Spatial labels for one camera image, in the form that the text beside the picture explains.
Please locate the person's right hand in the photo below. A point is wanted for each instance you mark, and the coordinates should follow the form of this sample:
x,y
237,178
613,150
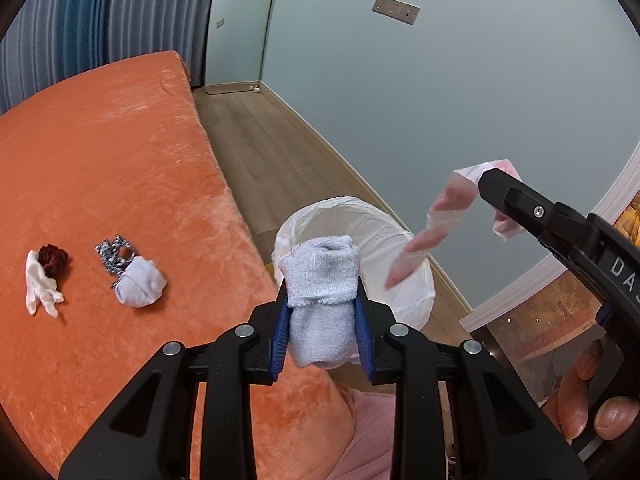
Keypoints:
x,y
572,400

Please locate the trash bin with white liner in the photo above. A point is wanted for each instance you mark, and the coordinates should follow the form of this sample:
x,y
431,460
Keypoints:
x,y
350,220

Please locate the wall socket panel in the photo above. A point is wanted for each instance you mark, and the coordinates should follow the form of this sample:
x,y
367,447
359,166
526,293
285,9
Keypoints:
x,y
396,10

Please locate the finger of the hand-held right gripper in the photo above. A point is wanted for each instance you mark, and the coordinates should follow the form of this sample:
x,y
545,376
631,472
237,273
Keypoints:
x,y
530,210

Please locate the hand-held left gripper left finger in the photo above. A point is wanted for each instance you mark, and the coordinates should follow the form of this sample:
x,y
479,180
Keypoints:
x,y
200,400

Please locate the pink and white plastic wrapper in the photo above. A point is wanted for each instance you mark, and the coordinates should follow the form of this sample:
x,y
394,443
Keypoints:
x,y
450,200

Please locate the grey curtain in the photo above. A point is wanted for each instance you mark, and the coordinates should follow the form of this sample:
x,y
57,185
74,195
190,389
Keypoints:
x,y
25,60
155,5

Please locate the white glove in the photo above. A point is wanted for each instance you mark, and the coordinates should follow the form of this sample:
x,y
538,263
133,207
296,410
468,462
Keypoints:
x,y
37,277

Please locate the standing mirror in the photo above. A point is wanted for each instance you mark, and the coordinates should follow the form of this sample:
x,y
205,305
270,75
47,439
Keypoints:
x,y
235,35

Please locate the white smooth sock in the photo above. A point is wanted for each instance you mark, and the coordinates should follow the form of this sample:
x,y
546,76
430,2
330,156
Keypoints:
x,y
140,282

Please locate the white terry sock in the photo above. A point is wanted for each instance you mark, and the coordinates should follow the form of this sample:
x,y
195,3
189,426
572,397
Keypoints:
x,y
320,285

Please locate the orange plush blanket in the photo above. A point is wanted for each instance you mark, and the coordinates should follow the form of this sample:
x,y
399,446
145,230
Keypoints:
x,y
125,160

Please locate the black and white scrunchie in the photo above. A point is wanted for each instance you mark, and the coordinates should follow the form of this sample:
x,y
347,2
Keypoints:
x,y
107,255

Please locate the white door frame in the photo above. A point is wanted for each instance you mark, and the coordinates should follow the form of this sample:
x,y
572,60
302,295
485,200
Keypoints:
x,y
545,265

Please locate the dark red scrunchie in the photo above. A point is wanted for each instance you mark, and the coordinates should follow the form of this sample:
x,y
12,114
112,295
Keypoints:
x,y
54,259

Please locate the blue curtain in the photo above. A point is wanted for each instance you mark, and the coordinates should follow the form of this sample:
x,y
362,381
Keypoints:
x,y
70,25

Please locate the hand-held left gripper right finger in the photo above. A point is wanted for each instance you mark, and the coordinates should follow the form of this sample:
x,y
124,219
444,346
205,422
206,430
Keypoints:
x,y
440,400

